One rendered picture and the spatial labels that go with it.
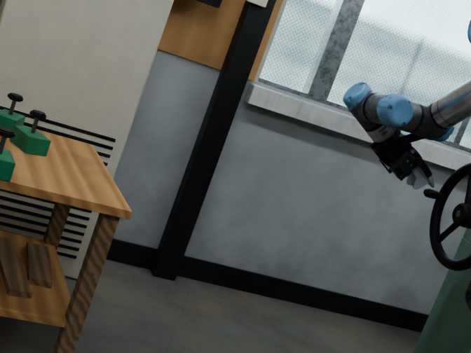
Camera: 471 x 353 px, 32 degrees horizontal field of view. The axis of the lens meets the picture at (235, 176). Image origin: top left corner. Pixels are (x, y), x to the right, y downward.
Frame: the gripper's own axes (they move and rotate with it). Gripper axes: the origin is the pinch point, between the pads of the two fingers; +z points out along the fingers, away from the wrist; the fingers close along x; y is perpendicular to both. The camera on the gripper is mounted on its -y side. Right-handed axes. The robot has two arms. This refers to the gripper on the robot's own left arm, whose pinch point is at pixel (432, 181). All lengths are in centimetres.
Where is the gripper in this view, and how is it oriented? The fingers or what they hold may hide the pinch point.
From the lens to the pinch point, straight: 226.6
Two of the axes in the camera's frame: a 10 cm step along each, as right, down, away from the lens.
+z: 6.1, 6.9, 3.9
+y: -7.5, 6.7, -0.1
